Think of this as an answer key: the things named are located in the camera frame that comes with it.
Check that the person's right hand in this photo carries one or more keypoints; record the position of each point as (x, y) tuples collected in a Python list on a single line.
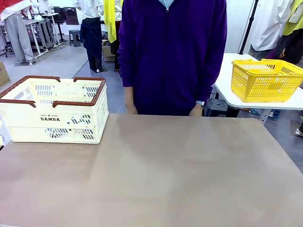
[(132, 110)]

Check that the person's left hand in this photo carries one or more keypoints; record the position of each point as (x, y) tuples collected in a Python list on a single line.
[(196, 111)]

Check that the person's right forearm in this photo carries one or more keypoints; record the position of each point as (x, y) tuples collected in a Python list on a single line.
[(129, 95)]

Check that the yellow plastic basket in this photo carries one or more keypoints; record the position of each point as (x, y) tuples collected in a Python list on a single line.
[(265, 82)]

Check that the cream shopping basket brown rim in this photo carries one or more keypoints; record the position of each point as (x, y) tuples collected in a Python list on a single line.
[(23, 132)]

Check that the silver wrist watch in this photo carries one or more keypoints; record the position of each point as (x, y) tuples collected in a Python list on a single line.
[(201, 103)]

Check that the dark plastic stool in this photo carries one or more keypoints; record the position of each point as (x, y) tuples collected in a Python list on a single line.
[(216, 107)]

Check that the white side table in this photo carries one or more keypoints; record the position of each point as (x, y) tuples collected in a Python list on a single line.
[(227, 80)]

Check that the person in purple sweater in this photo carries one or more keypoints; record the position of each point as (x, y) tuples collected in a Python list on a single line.
[(172, 59)]

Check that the small open cardboard box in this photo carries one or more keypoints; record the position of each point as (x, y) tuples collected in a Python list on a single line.
[(107, 53)]

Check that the person with dark apron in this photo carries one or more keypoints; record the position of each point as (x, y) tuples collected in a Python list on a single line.
[(91, 35)]

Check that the grey plastic stool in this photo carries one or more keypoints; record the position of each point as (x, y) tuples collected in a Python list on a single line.
[(76, 37)]

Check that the person in yellow vest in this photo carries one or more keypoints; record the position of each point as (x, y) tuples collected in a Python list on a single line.
[(110, 21)]

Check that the black tripod pole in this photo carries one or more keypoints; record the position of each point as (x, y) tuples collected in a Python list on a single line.
[(247, 28)]

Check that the person in white long shirt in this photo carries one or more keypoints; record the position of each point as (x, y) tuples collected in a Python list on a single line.
[(267, 23)]

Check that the person in lime vest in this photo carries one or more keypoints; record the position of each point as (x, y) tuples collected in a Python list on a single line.
[(293, 35)]

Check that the white background desk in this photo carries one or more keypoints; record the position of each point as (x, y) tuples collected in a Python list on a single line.
[(41, 26)]

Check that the brown cardboard box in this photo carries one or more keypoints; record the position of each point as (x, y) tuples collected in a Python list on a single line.
[(3, 73)]

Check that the person in grey trousers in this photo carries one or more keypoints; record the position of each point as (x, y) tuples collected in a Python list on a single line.
[(19, 35)]

